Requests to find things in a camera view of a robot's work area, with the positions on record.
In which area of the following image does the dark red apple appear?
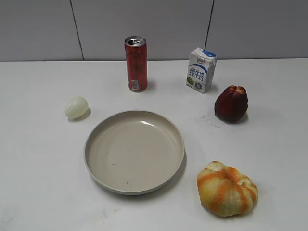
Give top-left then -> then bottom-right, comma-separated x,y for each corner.
214,85 -> 248,123

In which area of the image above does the beige round plate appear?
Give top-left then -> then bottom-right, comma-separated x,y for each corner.
83,110 -> 186,196

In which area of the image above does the white milk carton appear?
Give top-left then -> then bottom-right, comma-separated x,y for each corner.
186,47 -> 217,94

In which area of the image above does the red drink can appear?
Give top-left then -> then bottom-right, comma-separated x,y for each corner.
125,36 -> 148,92

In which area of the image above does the white egg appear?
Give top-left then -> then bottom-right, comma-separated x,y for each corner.
64,96 -> 89,119

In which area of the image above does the yellow orange toy pumpkin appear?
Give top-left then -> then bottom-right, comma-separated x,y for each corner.
197,161 -> 258,217

